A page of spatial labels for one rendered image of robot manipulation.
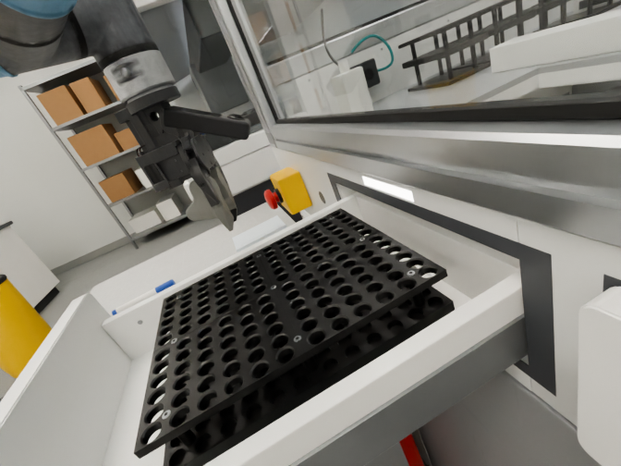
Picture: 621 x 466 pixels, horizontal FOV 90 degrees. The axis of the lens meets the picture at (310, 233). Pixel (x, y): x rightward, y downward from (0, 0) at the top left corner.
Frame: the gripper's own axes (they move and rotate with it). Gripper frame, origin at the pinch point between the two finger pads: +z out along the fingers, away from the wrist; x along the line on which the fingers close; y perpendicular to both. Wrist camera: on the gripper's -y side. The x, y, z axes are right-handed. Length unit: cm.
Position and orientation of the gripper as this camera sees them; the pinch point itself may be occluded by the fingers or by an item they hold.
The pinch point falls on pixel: (234, 216)
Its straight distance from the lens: 51.8
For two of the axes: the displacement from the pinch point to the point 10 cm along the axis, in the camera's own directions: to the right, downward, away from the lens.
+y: -9.3, 3.5, 0.9
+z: 3.6, 8.3, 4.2
